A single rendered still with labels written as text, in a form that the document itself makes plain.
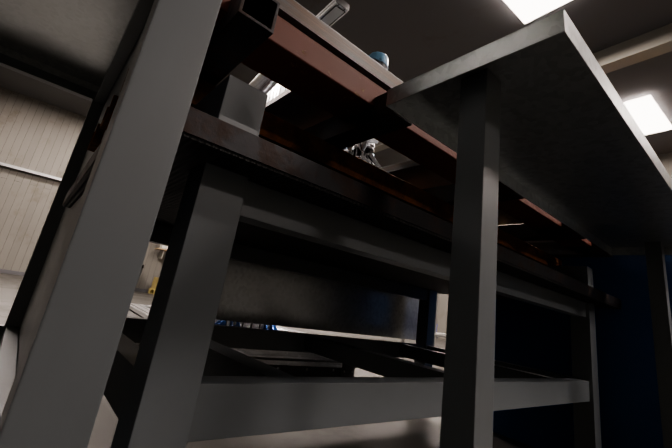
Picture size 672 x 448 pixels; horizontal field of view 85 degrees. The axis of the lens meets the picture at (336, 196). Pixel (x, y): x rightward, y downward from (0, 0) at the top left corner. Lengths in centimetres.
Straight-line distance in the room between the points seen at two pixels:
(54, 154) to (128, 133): 1114
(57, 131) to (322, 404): 1118
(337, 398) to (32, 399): 44
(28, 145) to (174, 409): 1108
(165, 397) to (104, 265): 25
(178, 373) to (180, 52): 34
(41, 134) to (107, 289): 1129
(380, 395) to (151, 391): 37
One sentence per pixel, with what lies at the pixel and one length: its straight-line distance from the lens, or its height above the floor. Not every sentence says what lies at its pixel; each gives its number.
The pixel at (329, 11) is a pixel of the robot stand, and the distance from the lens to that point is 232.
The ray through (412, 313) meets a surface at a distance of 198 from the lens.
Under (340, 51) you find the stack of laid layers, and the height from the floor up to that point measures 82.
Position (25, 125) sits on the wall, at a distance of 1160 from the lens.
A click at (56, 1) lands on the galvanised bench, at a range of 131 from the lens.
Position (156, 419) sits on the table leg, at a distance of 49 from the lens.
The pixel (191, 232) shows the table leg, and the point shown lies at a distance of 47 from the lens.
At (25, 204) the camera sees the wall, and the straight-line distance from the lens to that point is 1120.
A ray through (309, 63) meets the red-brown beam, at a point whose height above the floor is 76.
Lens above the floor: 40
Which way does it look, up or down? 17 degrees up
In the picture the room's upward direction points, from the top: 9 degrees clockwise
